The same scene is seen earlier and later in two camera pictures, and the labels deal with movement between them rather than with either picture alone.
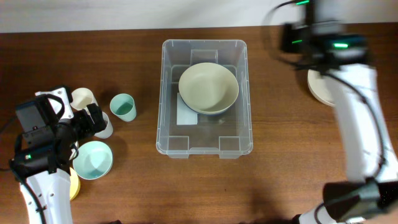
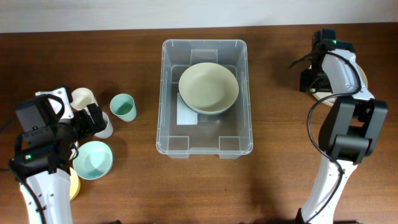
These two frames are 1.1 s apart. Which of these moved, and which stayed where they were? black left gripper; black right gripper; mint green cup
Moved: black right gripper
Stayed: mint green cup; black left gripper
